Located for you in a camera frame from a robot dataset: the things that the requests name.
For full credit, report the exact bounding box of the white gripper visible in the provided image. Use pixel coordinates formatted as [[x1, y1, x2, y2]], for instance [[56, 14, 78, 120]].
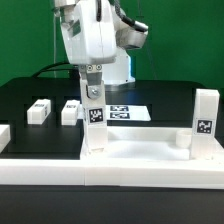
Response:
[[60, 0, 117, 100]]

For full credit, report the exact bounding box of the white desk top tray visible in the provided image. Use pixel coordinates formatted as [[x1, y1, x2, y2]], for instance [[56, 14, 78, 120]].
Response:
[[78, 125, 224, 165]]

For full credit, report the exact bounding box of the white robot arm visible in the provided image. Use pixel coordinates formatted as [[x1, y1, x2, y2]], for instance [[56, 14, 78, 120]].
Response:
[[53, 0, 148, 99]]

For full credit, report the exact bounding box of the fiducial marker sheet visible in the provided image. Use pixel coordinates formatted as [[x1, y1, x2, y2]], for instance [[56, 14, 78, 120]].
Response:
[[106, 105, 151, 121]]

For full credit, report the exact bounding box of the white left fence piece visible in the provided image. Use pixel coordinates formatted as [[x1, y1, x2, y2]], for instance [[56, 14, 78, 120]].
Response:
[[0, 124, 11, 153]]

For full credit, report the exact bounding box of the black cable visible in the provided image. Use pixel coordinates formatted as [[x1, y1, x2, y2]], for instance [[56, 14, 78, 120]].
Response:
[[31, 60, 73, 79]]

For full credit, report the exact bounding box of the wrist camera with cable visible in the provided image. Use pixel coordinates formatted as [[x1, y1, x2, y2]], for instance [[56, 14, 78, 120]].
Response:
[[113, 0, 148, 50]]

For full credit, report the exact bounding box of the white cable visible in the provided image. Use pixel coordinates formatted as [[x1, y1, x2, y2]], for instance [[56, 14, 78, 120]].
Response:
[[53, 16, 58, 69]]

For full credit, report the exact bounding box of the white front fence wall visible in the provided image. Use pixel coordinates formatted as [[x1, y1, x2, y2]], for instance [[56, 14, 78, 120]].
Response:
[[0, 159, 224, 190]]

